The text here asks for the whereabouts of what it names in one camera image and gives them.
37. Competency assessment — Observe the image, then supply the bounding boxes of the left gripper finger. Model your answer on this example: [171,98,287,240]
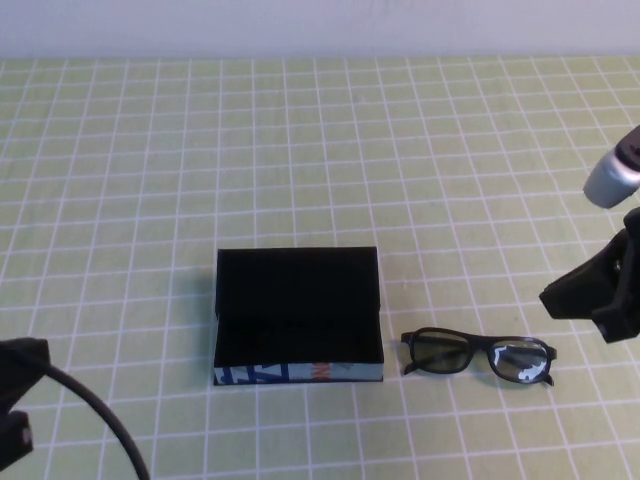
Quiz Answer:
[0,338,50,417]
[0,409,35,457]

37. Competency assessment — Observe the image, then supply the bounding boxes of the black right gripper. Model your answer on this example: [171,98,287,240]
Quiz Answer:
[538,204,640,345]

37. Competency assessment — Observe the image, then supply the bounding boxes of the black framed glasses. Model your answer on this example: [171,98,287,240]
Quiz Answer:
[399,326,559,389]

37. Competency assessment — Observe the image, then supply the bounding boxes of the black glasses case printed side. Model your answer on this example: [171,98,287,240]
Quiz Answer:
[213,248,386,388]

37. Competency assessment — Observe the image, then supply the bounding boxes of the green white checked tablecloth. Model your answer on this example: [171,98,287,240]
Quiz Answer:
[0,57,640,480]

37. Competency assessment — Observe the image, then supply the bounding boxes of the black left camera cable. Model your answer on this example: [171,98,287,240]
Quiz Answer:
[0,344,151,480]

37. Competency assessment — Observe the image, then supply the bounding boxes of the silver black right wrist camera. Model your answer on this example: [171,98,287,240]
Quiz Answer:
[583,125,640,209]

